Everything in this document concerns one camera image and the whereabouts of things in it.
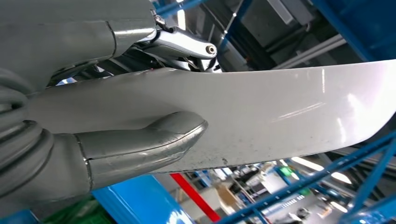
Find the brown cardboard box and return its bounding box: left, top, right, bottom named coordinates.
left=215, top=184, right=239, bottom=214

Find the red barrier belt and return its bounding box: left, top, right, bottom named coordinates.
left=169, top=173, right=222, bottom=223

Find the green plastic object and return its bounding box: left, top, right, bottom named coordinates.
left=42, top=197, right=117, bottom=224

